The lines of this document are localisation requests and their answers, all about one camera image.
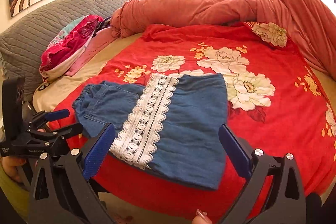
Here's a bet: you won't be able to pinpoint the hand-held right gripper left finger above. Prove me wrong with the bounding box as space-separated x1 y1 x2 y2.
28 123 116 224

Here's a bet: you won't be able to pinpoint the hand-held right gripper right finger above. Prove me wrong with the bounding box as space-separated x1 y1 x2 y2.
219 123 307 224

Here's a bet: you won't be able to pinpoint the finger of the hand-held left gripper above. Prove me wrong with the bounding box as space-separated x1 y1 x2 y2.
28 123 84 141
28 109 70 130

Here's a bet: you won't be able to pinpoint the blue lace-trimmed pants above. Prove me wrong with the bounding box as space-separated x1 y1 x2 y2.
72 73 228 191

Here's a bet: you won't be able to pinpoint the person's left hand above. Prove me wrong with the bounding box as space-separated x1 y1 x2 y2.
1 157 27 183

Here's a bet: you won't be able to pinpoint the person's right hand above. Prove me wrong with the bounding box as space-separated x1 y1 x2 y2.
192 210 213 224

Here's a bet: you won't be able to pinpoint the red floral blanket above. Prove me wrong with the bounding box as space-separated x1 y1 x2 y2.
49 21 336 223

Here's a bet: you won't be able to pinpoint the floral pink pillow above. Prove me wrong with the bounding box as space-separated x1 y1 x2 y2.
39 15 104 80

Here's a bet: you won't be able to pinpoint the plain pink cloth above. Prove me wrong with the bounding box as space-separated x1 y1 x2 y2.
64 27 117 76

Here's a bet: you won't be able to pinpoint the grey quilted headboard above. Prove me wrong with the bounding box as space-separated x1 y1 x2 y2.
0 0 145 102

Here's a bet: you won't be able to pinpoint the dark blue cloth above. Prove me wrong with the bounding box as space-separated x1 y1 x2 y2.
98 17 112 29

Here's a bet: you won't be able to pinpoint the coral pink comforter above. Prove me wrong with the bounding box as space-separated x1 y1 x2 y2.
110 0 336 81

